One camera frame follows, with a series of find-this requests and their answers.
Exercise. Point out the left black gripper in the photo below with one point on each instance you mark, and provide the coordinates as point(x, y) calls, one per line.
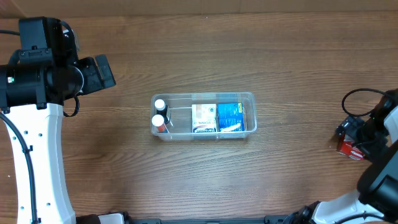
point(94, 76)

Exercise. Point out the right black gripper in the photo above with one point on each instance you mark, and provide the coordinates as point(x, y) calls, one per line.
point(347, 131)

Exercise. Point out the red Panadol box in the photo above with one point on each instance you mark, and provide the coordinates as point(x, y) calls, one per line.
point(346, 148)

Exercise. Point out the black tube white cap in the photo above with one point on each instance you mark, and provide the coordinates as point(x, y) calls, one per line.
point(162, 109)

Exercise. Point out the orange tube white cap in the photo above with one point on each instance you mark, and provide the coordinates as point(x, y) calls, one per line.
point(158, 124)

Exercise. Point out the clear plastic container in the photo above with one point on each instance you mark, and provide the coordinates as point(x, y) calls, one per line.
point(180, 107)

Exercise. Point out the white Hansaplast plaster box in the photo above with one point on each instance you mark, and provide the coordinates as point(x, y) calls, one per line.
point(204, 118)

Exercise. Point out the blue medicine box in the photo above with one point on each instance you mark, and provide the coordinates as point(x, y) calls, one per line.
point(230, 117)

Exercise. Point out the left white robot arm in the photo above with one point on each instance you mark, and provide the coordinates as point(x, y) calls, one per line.
point(32, 98)

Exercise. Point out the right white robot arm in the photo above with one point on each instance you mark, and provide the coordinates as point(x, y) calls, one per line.
point(375, 198)

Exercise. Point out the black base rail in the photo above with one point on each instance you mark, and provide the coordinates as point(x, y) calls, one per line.
point(301, 216)

